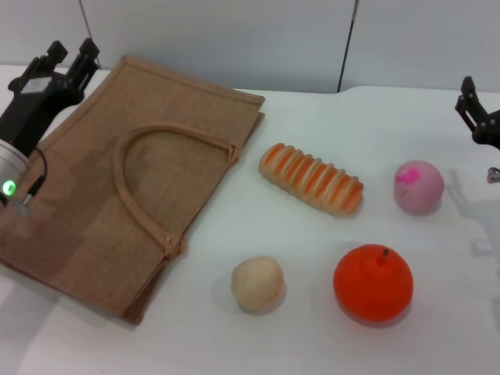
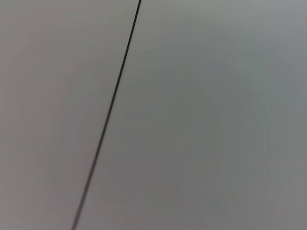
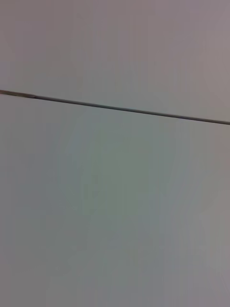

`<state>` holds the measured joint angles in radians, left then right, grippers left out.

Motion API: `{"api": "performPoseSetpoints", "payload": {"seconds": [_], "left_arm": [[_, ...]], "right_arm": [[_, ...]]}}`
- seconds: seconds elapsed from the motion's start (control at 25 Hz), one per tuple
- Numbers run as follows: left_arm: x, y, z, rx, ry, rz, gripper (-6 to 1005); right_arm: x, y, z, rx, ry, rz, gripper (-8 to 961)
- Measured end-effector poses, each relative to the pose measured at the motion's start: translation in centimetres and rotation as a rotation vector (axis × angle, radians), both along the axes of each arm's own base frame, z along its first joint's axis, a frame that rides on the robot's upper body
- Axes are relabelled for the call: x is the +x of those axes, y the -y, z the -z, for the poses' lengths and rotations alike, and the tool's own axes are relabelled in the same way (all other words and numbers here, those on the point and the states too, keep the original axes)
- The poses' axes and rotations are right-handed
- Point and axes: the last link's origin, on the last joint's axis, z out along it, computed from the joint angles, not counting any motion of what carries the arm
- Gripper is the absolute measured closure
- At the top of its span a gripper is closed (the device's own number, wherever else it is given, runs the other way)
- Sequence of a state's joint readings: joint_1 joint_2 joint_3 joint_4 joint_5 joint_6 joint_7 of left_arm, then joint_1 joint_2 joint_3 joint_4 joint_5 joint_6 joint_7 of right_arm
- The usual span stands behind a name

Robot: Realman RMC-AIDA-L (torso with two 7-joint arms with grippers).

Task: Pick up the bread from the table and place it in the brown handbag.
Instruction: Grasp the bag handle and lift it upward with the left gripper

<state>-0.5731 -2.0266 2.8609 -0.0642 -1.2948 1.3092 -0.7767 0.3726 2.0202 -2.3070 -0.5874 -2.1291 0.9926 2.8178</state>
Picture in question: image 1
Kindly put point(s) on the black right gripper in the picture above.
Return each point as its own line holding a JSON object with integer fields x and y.
{"x": 492, "y": 129}

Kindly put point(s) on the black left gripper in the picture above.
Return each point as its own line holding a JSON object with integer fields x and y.
{"x": 35, "y": 105}

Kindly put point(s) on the brown jute handbag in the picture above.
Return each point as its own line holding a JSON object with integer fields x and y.
{"x": 97, "y": 187}

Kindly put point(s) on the orange striped bread loaf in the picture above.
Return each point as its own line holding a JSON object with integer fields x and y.
{"x": 312, "y": 179}

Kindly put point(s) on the pink peach toy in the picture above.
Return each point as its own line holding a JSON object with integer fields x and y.
{"x": 418, "y": 187}

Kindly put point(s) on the orange tangerine toy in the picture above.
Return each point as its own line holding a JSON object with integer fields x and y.
{"x": 371, "y": 285}

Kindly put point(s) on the beige round bun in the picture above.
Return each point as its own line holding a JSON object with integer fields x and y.
{"x": 257, "y": 284}

